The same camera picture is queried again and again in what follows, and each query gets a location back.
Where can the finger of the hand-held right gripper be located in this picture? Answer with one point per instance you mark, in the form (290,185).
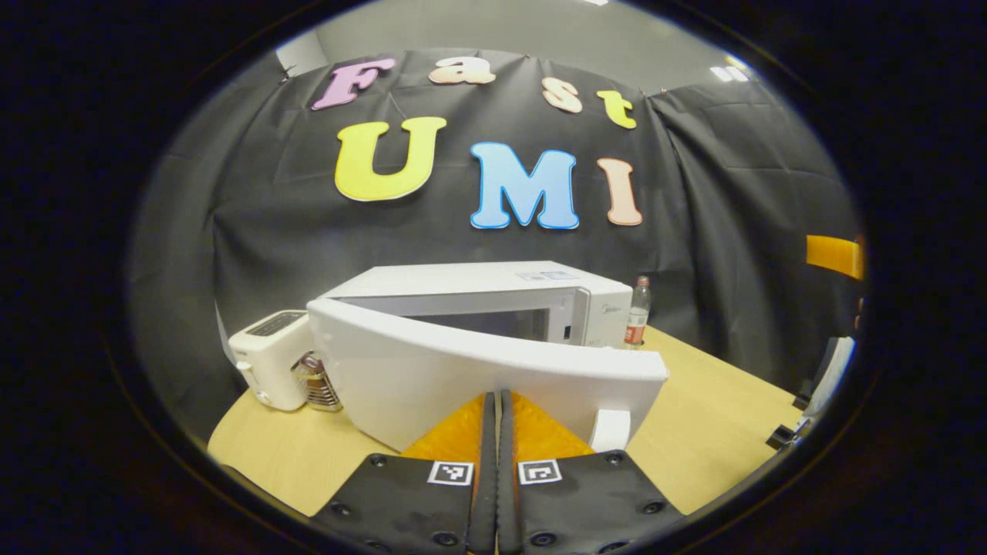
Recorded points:
(833,257)

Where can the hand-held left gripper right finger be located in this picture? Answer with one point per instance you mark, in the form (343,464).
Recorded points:
(506,478)

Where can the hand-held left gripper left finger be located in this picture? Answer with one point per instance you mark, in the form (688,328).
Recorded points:
(486,478)

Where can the white microwave oven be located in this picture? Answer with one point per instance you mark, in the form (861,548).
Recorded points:
(432,370)

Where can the clear bottle with red label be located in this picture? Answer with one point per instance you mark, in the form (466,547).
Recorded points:
(637,324)

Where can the small ceiling light panel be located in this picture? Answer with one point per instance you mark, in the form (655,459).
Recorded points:
(729,73)

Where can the white toaster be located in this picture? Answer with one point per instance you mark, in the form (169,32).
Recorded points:
(266,362)

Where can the black and white frame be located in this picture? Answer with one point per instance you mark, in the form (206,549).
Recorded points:
(837,370)

